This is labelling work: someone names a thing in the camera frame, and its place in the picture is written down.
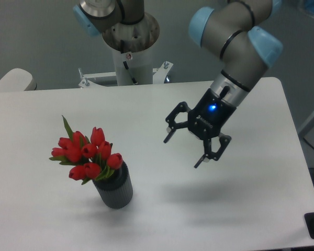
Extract white pedestal base frame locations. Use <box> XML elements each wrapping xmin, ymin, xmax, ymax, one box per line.
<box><xmin>78</xmin><ymin>61</ymin><xmax>174</xmax><ymax>88</ymax></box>

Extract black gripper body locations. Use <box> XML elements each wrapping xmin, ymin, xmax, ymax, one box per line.
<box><xmin>188</xmin><ymin>89</ymin><xmax>236</xmax><ymax>140</ymax></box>

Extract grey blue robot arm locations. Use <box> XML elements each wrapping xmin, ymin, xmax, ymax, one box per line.
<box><xmin>73</xmin><ymin>1</ymin><xmax>283</xmax><ymax>161</ymax></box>

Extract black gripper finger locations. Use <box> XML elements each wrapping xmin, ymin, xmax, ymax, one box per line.
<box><xmin>163</xmin><ymin>101</ymin><xmax>192</xmax><ymax>144</ymax></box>
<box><xmin>193</xmin><ymin>132</ymin><xmax>232</xmax><ymax>169</ymax></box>

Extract black pedestal cable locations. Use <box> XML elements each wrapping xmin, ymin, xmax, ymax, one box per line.
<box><xmin>122</xmin><ymin>61</ymin><xmax>139</xmax><ymax>86</ymax></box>

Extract dark grey ribbed vase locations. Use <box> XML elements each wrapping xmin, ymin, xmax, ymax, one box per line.
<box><xmin>93</xmin><ymin>162</ymin><xmax>133</xmax><ymax>209</ymax></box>

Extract red tulip bouquet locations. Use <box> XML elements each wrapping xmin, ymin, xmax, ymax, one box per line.
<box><xmin>49</xmin><ymin>117</ymin><xmax>124</xmax><ymax>185</ymax></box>

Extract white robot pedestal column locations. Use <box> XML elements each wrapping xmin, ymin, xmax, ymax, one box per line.
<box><xmin>101</xmin><ymin>12</ymin><xmax>161</xmax><ymax>86</ymax></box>

